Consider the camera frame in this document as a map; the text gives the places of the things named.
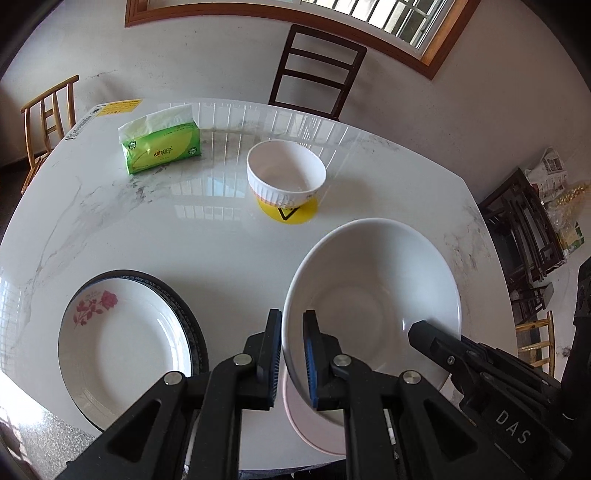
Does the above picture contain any green tissue pack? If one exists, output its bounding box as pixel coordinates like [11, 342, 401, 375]
[118, 104, 201, 175]

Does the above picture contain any large pink bowl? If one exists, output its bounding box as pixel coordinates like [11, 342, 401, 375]
[281, 370, 346, 456]

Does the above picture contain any dark wooden chair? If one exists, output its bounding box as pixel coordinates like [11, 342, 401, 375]
[269, 24, 368, 120]

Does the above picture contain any yellow round warning sticker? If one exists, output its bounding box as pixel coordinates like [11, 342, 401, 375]
[256, 198, 318, 225]

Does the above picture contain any wood framed window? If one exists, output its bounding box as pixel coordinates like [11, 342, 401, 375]
[124, 1, 480, 80]

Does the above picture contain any white rabbit bowl pink band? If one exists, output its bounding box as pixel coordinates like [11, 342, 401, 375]
[246, 140, 327, 209]

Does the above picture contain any white bowl blue band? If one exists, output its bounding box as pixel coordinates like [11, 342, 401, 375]
[283, 218, 462, 402]

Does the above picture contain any light wooden chair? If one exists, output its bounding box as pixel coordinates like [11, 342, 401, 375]
[21, 75, 79, 194]

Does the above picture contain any large blue floral plate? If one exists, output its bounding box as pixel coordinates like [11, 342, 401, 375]
[77, 269, 209, 376]

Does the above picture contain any yellow label on table edge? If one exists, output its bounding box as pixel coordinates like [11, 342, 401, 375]
[97, 99, 142, 116]

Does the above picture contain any white plate with pink rose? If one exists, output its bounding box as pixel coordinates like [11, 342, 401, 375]
[58, 276, 199, 431]

